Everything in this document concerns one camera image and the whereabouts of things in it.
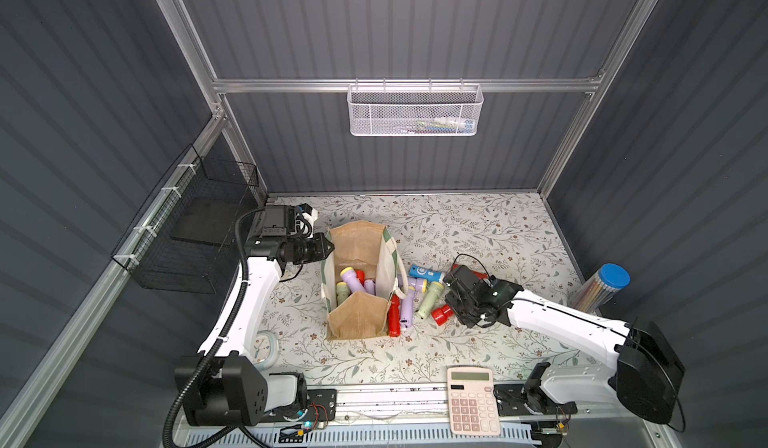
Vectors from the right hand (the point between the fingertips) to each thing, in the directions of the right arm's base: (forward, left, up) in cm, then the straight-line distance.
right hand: (448, 302), depth 83 cm
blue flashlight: (+12, +7, -4) cm, 15 cm away
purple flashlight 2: (+7, +8, -4) cm, 12 cm away
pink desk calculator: (-24, -4, -5) cm, 25 cm away
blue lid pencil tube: (+1, -38, +7) cm, 39 cm away
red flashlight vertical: (-2, +15, -6) cm, 16 cm away
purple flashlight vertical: (+7, +23, -4) cm, 24 cm away
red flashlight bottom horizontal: (-4, +2, 0) cm, 5 cm away
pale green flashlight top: (+5, +31, -5) cm, 32 cm away
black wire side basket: (+5, +65, +23) cm, 69 cm away
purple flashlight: (+9, +29, 0) cm, 30 cm away
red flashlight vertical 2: (+13, -12, -8) cm, 20 cm away
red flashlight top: (+11, +26, -4) cm, 29 cm away
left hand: (+9, +31, +13) cm, 35 cm away
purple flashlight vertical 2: (0, +12, -5) cm, 13 cm away
